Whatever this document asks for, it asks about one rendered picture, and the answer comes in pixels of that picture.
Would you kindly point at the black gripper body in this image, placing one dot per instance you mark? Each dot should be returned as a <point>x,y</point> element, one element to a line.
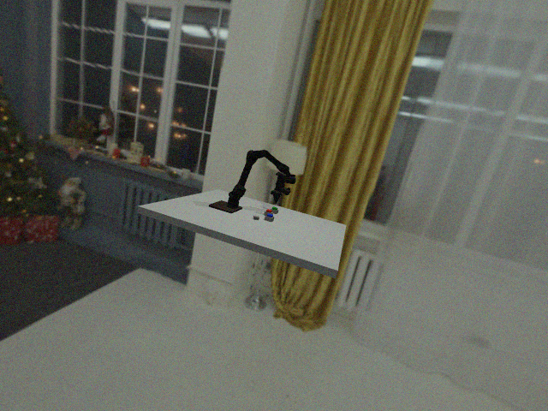
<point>277,188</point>

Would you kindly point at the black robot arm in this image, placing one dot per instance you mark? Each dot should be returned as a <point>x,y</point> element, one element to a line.
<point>252,156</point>

